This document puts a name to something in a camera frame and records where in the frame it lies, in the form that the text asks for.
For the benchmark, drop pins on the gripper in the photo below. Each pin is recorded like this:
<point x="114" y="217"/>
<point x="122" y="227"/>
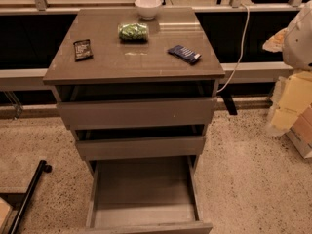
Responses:
<point x="299" y="46"/>

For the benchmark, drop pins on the grey bottom drawer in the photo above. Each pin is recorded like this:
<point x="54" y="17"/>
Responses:
<point x="145" y="196"/>

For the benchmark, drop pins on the grey drawer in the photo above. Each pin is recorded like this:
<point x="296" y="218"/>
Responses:
<point x="166" y="141"/>
<point x="145" y="196"/>
<point x="156" y="104"/>

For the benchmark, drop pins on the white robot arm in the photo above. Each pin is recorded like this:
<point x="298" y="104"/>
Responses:
<point x="295" y="41"/>

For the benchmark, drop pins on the grey top drawer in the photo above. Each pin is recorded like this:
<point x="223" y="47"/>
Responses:
<point x="156" y="104"/>

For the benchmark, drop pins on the grey drawer cabinet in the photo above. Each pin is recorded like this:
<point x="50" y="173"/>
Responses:
<point x="119" y="62"/>

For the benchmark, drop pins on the grey middle drawer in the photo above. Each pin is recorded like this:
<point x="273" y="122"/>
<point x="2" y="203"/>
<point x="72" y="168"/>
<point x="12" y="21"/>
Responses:
<point x="166" y="141"/>

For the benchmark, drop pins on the cardboard box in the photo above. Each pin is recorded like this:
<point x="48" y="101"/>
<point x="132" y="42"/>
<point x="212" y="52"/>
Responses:
<point x="300" y="134"/>

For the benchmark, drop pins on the blue snack packet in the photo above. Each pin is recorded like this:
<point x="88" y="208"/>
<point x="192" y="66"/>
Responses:
<point x="184" y="53"/>

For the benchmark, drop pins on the white bowl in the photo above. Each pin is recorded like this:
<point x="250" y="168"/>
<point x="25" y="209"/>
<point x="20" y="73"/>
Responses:
<point x="148" y="9"/>

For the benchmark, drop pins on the green snack bag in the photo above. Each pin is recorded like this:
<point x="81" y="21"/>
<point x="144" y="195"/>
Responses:
<point x="133" y="32"/>

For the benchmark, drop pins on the black snack packet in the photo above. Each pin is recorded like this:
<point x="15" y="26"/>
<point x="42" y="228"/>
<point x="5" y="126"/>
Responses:
<point x="82" y="49"/>

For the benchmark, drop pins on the black bracket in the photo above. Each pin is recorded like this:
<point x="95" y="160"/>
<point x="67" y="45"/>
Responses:
<point x="229" y="103"/>

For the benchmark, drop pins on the black metal frame leg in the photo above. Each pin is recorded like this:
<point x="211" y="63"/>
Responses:
<point x="43" y="167"/>

